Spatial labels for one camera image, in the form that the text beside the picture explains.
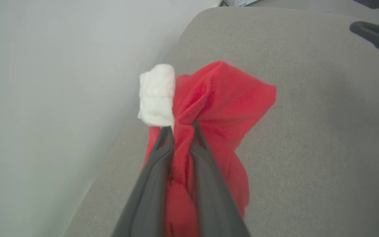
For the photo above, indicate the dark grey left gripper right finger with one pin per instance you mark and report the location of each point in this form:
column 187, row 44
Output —
column 214, row 204

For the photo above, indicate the red basketball jersey white trim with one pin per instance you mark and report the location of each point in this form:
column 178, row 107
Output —
column 225, row 98

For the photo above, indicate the white cardboard box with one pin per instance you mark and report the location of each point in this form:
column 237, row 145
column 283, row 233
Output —
column 240, row 2

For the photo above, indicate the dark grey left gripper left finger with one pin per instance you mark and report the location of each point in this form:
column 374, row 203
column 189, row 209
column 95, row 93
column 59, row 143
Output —
column 146, row 197

